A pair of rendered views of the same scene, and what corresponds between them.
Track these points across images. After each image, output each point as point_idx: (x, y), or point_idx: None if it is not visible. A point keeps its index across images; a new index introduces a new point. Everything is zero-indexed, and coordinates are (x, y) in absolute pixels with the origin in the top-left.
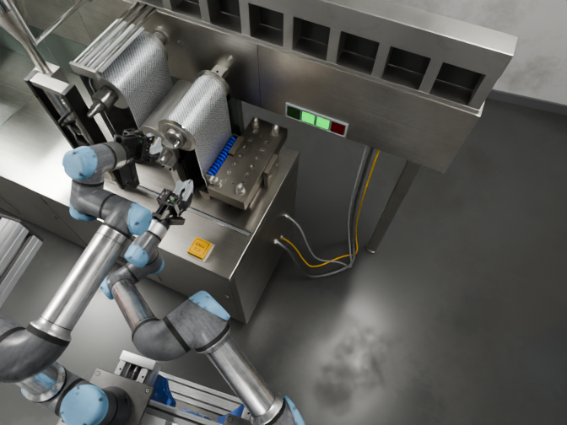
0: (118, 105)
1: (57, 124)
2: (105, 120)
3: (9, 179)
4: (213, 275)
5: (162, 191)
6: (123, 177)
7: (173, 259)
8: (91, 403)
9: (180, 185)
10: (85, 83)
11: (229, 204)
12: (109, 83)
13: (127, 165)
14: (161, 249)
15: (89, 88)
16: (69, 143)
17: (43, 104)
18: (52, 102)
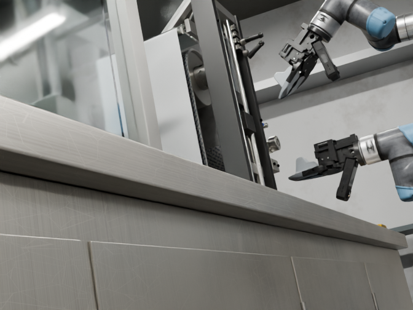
0: (205, 101)
1: (230, 76)
2: (193, 141)
3: (284, 192)
4: (402, 286)
5: (319, 143)
6: (332, 63)
7: (393, 299)
8: None
9: (300, 166)
10: (180, 65)
11: None
12: (199, 62)
13: (325, 47)
14: (386, 229)
15: (180, 77)
16: (239, 125)
17: (221, 36)
18: (223, 35)
